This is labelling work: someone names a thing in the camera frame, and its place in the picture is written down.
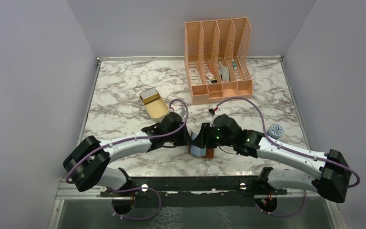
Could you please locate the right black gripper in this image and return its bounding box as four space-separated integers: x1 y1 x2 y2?
192 122 234 149

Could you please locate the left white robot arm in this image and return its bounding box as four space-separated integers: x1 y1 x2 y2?
63 112 190 196

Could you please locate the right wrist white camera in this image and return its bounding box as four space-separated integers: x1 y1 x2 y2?
208 106 219 115

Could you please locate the tan oval card tray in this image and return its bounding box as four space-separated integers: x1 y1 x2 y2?
139 93 169 122

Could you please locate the orange plastic file organizer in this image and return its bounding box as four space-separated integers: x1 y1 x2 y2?
184 17 253 105

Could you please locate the brown leather card holder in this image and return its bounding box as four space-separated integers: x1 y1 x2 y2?
188 145 214 159

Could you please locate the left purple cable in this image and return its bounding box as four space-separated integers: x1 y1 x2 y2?
65 99 189 221

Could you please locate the purple cable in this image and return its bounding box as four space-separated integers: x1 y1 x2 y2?
65 99 189 221
209 96 361 219

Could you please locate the green white tube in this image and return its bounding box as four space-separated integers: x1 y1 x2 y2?
232 60 238 71

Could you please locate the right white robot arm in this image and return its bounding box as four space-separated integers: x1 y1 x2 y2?
192 114 351 203

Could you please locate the small box in organizer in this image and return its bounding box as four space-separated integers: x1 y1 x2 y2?
205 72 218 84

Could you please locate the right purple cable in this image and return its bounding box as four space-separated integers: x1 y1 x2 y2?
209 96 361 219

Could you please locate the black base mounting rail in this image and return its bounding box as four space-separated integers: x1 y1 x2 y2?
100 176 287 208

